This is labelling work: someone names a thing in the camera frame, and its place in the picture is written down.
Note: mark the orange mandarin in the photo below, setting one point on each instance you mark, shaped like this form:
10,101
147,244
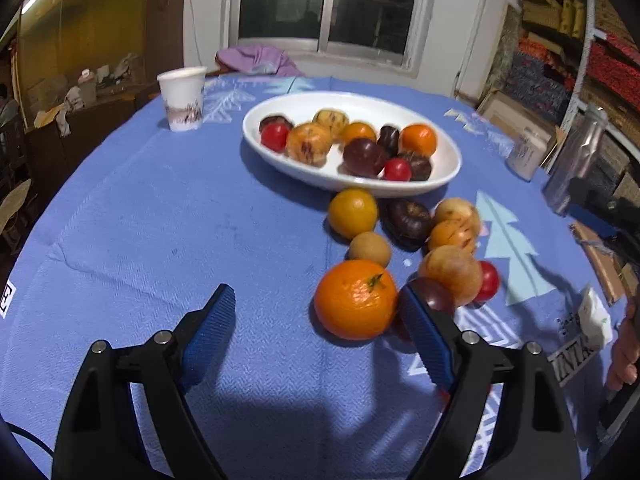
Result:
418,140
356,300

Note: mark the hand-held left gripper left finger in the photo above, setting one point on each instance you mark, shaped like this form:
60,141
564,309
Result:
207,337

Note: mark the steel water bottle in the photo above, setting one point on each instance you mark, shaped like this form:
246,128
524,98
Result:
575,160

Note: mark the orange-brown passion fruit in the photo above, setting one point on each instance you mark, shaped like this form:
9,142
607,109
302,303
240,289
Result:
308,143

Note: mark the leaning framed picture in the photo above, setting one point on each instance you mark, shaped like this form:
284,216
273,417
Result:
505,110

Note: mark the beige curved panel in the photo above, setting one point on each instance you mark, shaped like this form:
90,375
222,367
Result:
15,210

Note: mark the white oval plate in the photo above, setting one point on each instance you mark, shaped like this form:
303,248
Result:
320,175

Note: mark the purple cloth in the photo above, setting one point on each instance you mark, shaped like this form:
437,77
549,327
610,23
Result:
255,59

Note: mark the stack of patterned boxes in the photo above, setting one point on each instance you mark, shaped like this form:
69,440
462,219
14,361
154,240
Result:
550,60

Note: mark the white metal shelf rack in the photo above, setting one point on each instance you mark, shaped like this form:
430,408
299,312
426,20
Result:
585,50

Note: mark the crumpled white wrapper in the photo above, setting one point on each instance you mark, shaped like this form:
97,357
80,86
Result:
595,317

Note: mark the wooden glass-front cabinet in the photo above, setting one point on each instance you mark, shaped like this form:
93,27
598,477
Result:
100,20

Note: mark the dark-streaked tan passion fruit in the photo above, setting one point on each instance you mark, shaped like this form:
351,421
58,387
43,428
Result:
452,239

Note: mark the small glossy orange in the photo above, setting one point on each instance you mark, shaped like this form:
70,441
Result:
358,131

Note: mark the person's right hand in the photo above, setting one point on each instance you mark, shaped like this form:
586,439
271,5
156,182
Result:
625,355

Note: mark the small tan longan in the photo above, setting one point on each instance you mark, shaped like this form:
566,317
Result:
370,249

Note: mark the pale yellow passion fruit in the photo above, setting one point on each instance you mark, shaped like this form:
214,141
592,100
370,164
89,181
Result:
331,119

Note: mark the dark purple plum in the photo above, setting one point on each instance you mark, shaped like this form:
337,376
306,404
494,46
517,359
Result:
434,294
365,157

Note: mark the white rag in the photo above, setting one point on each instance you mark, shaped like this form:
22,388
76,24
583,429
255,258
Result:
62,107

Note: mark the white paper cup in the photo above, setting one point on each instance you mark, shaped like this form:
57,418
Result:
182,97

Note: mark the sliding glass window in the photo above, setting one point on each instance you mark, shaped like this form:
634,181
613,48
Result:
300,0

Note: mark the white beverage can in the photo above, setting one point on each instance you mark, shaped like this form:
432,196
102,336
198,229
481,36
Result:
527,155

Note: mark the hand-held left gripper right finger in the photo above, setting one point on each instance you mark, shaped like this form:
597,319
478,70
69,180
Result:
430,340

